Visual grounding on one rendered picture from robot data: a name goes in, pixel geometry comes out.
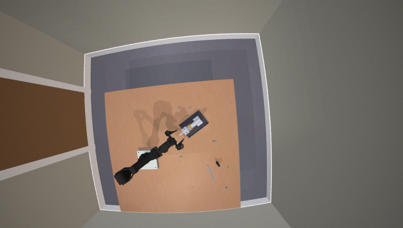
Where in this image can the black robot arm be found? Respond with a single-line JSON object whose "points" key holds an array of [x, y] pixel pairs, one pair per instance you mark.
{"points": [[124, 175]]}

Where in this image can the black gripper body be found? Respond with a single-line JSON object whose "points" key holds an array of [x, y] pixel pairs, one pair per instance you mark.
{"points": [[178, 147]]}

